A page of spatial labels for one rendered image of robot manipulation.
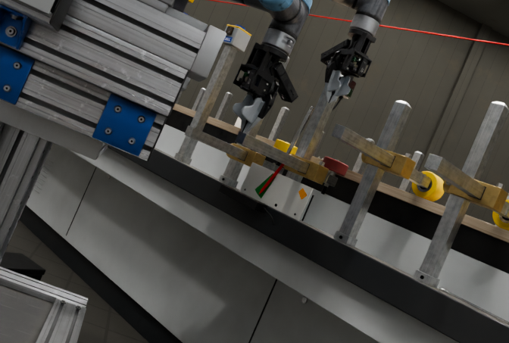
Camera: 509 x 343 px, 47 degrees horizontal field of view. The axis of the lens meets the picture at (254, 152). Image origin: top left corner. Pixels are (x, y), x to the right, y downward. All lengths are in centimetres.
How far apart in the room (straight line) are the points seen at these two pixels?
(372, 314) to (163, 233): 111
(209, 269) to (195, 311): 16
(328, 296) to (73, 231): 162
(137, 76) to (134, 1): 13
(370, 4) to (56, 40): 93
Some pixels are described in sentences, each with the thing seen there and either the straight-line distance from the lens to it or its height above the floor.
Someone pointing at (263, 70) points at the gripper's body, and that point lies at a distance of 141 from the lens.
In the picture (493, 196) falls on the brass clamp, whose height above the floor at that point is 95.
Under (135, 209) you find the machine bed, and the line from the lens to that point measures 257.
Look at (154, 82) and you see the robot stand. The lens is 104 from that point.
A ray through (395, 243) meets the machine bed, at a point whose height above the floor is 75.
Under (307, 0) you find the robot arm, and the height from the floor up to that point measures 121.
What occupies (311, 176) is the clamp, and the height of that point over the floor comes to 83.
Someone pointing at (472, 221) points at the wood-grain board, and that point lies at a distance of 166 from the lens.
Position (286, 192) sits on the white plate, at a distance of 171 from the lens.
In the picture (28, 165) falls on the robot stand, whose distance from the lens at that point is 133.
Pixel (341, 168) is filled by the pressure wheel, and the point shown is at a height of 89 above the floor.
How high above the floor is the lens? 80
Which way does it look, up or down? 1 degrees up
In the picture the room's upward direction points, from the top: 24 degrees clockwise
